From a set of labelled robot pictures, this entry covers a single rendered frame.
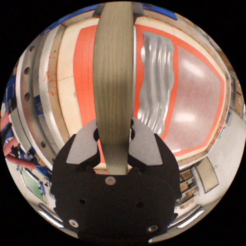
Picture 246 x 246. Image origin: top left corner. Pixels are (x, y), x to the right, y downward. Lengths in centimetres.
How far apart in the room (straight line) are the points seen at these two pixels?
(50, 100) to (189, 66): 32
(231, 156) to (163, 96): 377
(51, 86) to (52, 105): 4
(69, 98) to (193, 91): 30
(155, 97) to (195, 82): 14
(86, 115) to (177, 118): 22
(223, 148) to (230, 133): 63
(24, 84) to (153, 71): 28
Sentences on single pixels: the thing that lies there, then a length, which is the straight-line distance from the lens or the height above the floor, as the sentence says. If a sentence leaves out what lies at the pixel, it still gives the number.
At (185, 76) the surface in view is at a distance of 22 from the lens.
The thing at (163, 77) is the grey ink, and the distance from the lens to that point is 18.
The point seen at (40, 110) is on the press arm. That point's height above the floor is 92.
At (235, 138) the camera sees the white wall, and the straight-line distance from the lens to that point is 372.
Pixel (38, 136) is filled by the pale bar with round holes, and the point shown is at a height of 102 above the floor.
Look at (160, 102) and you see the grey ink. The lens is 18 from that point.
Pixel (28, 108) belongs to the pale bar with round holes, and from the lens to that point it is 23.
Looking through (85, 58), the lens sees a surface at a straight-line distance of 18.
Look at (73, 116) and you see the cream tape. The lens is 21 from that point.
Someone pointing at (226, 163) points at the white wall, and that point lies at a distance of 396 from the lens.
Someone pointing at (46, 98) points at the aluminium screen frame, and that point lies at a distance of 20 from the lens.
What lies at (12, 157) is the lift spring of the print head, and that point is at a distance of 69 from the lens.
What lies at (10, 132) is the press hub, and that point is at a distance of 77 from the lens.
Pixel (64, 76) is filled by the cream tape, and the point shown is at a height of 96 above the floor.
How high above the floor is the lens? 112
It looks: 58 degrees down
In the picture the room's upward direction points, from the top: 175 degrees clockwise
